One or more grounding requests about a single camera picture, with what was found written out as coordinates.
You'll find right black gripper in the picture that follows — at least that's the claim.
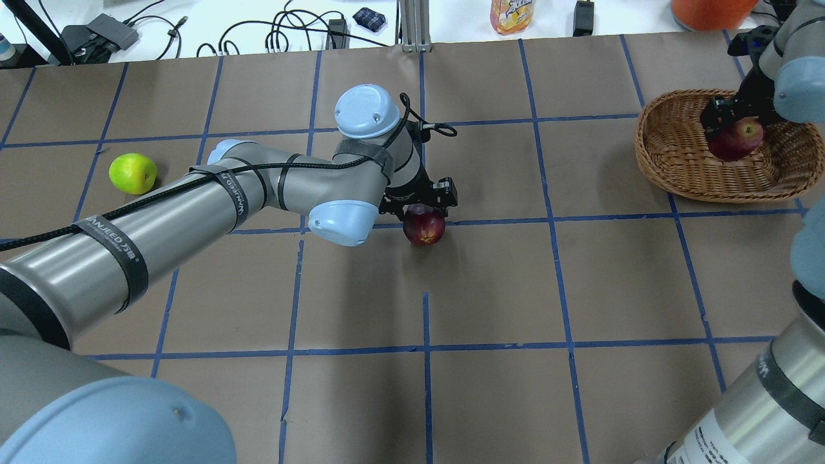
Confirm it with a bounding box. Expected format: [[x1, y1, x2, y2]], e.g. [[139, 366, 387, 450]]
[[699, 65, 784, 140]]

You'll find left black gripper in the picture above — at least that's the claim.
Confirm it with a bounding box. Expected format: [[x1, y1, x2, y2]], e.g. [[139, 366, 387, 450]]
[[379, 161, 458, 217]]

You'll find dark red apple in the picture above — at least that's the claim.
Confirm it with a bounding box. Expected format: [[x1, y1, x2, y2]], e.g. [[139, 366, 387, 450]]
[[402, 204, 446, 246]]

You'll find red yellow apple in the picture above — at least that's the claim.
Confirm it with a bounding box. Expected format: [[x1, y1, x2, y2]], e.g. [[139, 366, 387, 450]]
[[708, 117, 765, 162]]

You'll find green apple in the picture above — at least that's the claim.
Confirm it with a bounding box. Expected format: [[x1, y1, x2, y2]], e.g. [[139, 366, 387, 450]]
[[108, 153, 157, 196]]

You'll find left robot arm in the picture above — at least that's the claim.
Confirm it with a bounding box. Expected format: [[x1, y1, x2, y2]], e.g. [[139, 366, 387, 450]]
[[2, 83, 458, 463]]

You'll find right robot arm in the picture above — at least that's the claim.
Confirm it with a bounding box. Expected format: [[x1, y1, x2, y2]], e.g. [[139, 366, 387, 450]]
[[589, 198, 823, 463]]

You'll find wicker basket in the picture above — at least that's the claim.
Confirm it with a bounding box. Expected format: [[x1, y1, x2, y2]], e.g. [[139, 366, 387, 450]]
[[634, 89, 823, 204]]

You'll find orange round object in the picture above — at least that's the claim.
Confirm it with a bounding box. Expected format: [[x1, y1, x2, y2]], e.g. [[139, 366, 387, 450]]
[[670, 1, 757, 32]]

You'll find black power adapter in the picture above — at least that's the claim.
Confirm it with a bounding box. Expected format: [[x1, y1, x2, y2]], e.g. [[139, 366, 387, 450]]
[[325, 18, 349, 50]]

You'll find dark blue pouch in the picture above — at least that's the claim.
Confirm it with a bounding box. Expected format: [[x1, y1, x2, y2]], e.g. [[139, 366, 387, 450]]
[[353, 8, 388, 33]]

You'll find black adapter right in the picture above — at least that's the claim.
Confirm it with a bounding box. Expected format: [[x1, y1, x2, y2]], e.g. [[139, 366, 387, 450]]
[[572, 1, 595, 37]]

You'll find orange juice bottle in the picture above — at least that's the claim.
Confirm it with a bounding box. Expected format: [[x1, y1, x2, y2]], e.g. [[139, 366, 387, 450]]
[[489, 0, 536, 35]]

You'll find black usb hub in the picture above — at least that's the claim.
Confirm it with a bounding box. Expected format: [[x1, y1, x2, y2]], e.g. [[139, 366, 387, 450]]
[[61, 13, 139, 64]]

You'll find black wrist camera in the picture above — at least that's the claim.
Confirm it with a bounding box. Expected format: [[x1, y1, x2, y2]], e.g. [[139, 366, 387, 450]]
[[726, 24, 780, 62]]

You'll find aluminium frame post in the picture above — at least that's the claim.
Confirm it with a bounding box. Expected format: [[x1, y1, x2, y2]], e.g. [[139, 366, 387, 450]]
[[396, 1, 432, 53]]

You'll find black cable bundle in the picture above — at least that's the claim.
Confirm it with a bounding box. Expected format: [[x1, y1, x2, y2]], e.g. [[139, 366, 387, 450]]
[[197, 0, 394, 57]]

